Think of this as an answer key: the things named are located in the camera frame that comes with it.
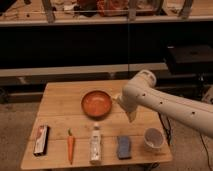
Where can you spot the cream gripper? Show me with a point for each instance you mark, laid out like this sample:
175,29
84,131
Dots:
131,115

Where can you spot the white plastic bottle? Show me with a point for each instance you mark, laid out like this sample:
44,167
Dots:
95,145

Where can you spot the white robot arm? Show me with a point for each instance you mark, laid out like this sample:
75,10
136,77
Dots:
140,91

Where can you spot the orange ceramic bowl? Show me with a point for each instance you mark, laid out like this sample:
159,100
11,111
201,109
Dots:
96,104

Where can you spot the white cup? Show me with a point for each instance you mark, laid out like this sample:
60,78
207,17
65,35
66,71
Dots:
153,140

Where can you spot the blue sponge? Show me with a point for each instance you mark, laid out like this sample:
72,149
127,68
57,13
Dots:
124,147

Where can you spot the wooden table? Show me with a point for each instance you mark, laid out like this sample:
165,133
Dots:
61,110

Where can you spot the orange toy carrot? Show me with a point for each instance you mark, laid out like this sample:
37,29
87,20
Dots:
70,143

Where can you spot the black box on right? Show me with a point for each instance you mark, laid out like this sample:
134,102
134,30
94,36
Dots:
190,59

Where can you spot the red and black box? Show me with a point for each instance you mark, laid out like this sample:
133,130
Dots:
40,146

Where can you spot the red object on shelf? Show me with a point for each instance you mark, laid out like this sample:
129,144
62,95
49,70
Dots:
112,7

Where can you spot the long workbench shelf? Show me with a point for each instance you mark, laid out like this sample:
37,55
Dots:
85,12

